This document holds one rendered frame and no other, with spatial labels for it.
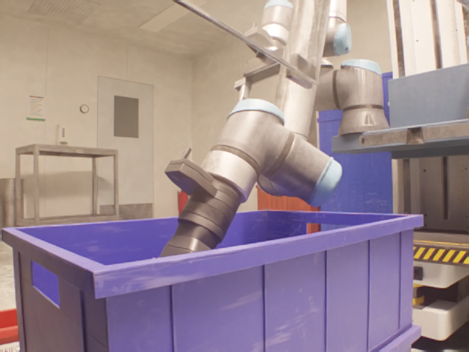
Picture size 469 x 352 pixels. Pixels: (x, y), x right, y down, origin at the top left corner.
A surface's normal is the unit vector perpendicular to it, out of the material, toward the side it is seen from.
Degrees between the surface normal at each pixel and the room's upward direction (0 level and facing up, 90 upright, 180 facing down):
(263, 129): 78
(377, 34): 90
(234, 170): 74
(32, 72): 90
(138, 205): 90
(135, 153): 90
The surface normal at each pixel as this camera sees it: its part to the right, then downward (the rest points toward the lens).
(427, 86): -0.77, 0.00
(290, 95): -0.31, -0.12
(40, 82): 0.70, -0.02
